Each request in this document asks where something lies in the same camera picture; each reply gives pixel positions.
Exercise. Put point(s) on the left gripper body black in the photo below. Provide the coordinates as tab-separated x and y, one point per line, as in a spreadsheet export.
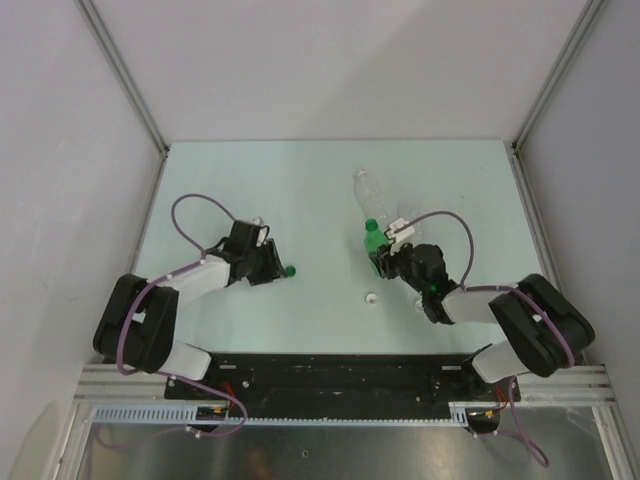
257	258

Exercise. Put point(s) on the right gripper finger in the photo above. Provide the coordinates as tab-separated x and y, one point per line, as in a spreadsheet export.
388	264
396	248

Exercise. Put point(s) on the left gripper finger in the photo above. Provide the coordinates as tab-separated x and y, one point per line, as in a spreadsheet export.
265	277
269	256

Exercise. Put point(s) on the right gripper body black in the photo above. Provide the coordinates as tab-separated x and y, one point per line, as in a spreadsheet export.
407	274

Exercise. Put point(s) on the green plastic bottle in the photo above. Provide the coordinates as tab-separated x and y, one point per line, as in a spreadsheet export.
374	238

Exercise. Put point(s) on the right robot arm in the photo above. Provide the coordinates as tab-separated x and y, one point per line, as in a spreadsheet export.
544	331

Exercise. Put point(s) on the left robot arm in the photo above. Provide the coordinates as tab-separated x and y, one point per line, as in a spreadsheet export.
137	327

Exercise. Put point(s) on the white bottle cap left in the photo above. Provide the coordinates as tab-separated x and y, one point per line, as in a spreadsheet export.
371	299

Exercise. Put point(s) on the clear plastic bottle near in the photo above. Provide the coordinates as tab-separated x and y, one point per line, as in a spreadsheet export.
409	210

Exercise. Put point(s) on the clear plastic bottle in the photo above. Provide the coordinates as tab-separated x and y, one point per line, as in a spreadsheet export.
409	210
370	197

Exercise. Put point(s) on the clear plastic bottle far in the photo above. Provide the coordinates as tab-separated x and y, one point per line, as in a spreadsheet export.
370	197

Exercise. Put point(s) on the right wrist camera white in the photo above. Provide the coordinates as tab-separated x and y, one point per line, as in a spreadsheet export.
399	231

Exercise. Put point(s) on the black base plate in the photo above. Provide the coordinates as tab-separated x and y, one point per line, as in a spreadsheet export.
324	383

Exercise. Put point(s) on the grey slotted cable duct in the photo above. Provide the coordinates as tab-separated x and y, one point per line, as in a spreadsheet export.
206	415

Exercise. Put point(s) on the right aluminium corner post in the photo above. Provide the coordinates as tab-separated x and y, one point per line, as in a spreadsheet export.
567	55

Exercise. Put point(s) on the aluminium corner post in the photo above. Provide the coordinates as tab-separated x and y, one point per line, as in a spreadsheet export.
567	55
117	64

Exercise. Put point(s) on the left aluminium corner post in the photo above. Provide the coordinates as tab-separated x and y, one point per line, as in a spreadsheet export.
117	64

